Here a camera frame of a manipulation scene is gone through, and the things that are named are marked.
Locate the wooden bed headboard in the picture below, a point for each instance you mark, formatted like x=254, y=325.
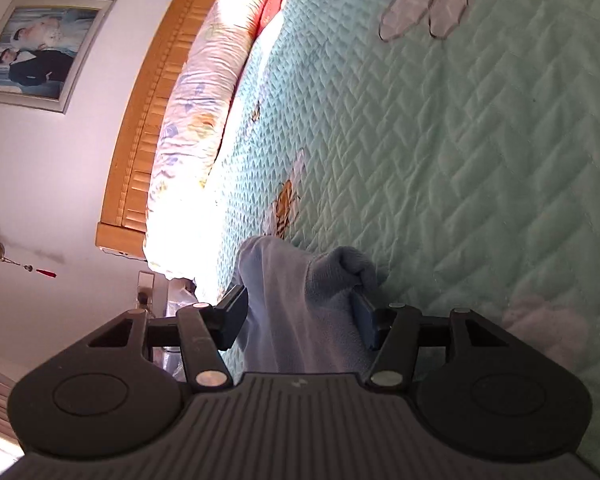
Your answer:
x=122, y=225

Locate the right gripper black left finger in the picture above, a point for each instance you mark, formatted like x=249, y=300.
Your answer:
x=201, y=332

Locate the mint green quilted bee bedspread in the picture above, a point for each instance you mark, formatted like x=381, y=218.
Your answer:
x=466, y=168

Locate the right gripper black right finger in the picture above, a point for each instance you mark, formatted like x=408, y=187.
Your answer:
x=396, y=332

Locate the framed wedding photo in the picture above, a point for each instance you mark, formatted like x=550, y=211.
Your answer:
x=43, y=47

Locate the blue fleece garment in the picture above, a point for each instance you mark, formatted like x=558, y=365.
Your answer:
x=300, y=319

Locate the rolled pastel floral duvet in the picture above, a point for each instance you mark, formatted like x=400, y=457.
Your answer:
x=179, y=211

